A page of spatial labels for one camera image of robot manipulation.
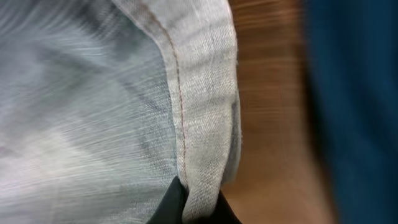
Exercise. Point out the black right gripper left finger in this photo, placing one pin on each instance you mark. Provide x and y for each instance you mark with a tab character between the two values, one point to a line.
171	207

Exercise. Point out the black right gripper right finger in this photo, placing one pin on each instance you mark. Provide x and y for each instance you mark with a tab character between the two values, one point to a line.
222	214

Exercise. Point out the light blue denim shorts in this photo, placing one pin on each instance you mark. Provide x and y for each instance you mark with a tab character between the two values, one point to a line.
103	103

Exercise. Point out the blue garment pile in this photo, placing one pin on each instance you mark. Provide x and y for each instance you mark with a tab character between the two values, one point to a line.
353	55

